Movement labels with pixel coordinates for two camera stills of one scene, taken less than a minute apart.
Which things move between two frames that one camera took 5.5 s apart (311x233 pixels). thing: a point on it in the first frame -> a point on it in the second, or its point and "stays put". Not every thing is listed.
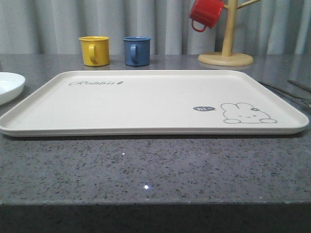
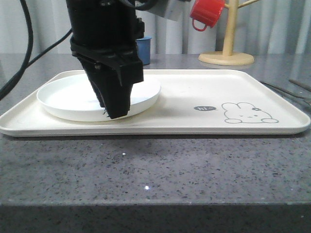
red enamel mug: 205,12 stays put
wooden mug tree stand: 226,58 stays put
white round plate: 11,85 -> 72,96
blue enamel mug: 137,50 stays put
